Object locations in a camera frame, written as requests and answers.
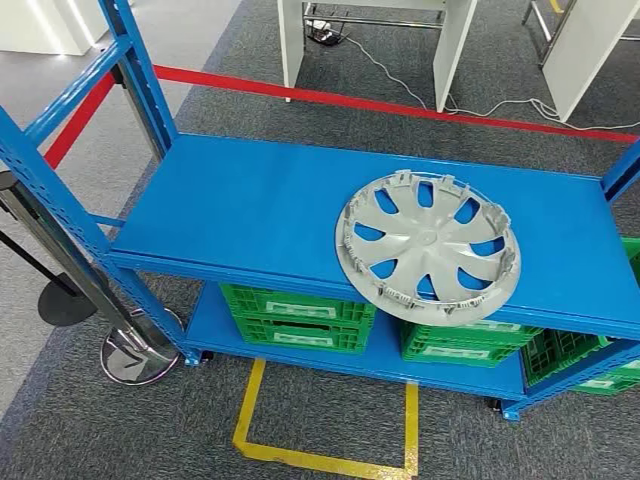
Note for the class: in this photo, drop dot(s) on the grey plastic wheel hubcap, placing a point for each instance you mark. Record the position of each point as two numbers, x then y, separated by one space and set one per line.
425 238

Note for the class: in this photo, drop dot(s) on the blue metal shelf rack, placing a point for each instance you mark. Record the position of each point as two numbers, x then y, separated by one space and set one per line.
250 199

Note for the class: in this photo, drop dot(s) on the green plastic crate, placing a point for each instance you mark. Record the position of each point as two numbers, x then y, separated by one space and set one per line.
632 255
250 334
615 383
240 301
425 338
550 358

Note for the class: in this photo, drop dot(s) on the red barrier belt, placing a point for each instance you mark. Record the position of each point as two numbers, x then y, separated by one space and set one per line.
75 122
350 100

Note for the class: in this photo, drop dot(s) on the white power strip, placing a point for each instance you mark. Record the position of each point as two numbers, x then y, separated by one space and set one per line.
322 30

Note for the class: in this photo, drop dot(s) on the white desk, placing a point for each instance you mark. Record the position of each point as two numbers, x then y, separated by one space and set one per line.
452 53
585 53

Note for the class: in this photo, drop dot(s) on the yellow tape rectangle outline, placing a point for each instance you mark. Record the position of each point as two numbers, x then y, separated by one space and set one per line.
555 5

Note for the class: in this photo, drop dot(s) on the chrome stanchion post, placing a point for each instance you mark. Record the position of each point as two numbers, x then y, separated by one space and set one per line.
133 112
140 358

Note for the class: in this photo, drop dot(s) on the black stanchion post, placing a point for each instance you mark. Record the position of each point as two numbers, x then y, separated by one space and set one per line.
65 305

